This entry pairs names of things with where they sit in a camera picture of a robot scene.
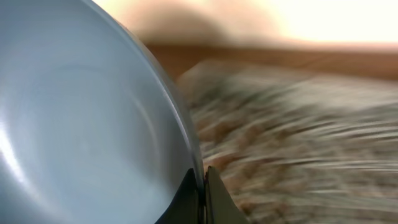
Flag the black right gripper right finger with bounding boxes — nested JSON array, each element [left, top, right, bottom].
[[205, 166, 249, 224]]

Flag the dark blue plate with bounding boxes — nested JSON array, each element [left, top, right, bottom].
[[1, 0, 204, 223]]

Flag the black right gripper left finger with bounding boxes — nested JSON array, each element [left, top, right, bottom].
[[155, 169, 200, 224]]

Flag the grey dishwasher rack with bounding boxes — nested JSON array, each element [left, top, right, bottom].
[[177, 61, 397, 223]]

